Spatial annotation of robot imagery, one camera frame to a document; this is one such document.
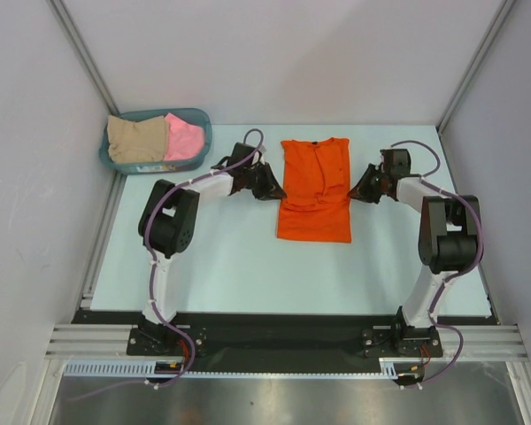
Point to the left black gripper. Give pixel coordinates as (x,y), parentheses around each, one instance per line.
(270,189)

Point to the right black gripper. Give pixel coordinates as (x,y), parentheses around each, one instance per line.
(362,191)

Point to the orange t-shirt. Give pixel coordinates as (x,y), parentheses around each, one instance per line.
(316,179)

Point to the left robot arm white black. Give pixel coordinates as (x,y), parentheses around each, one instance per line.
(168,221)

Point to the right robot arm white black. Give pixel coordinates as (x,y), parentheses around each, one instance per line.
(450,245)

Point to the pink t-shirt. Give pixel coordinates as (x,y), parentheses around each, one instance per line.
(185,141)

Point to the beige t-shirt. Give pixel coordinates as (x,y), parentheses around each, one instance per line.
(133,142)

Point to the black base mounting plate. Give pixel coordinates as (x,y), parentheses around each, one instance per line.
(294,363)

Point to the aluminium frame rail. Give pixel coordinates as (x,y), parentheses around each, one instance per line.
(469,343)

